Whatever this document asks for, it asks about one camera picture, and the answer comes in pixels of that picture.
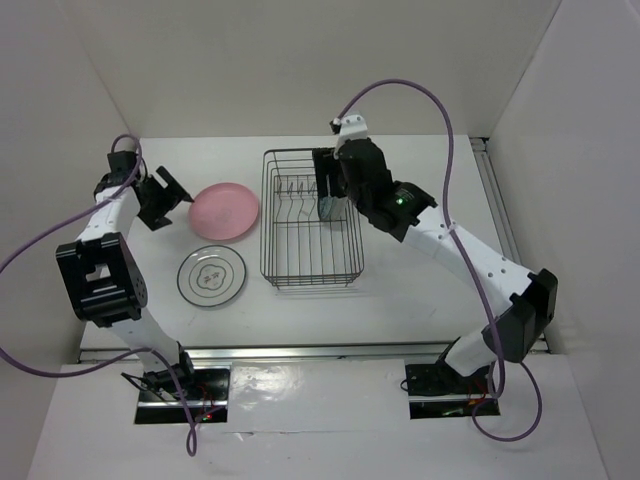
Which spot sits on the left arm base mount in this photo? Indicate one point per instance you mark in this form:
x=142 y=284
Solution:
x=207 y=399

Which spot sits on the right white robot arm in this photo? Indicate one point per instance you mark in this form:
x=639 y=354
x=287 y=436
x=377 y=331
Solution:
x=521 y=302

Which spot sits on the pink plastic plate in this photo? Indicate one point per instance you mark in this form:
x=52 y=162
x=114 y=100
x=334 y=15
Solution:
x=223 y=211

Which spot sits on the blue floral ceramic plate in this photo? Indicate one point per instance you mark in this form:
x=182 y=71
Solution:
x=325 y=208

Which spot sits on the aluminium front rail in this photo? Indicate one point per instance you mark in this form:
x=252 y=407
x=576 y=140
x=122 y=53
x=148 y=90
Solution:
x=370 y=351

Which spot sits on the metal wire dish rack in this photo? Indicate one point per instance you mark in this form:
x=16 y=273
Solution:
x=297 y=250

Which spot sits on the aluminium side rail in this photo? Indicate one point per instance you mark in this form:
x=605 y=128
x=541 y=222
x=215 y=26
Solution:
x=495 y=199

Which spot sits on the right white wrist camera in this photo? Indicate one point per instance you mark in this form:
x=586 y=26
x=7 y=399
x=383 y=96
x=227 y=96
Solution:
x=348 y=128

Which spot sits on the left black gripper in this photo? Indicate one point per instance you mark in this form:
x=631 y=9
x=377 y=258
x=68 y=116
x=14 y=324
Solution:
x=170 y=197

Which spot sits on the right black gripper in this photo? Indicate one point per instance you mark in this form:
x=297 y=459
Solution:
x=326 y=164

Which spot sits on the white plate with dark rim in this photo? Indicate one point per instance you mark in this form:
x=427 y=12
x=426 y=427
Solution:
x=211 y=276

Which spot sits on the clear glass plate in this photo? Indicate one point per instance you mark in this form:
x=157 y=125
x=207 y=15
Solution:
x=338 y=207

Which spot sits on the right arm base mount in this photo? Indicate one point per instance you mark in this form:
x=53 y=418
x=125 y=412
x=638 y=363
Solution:
x=435 y=391

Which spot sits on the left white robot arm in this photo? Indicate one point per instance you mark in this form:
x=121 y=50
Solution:
x=103 y=281

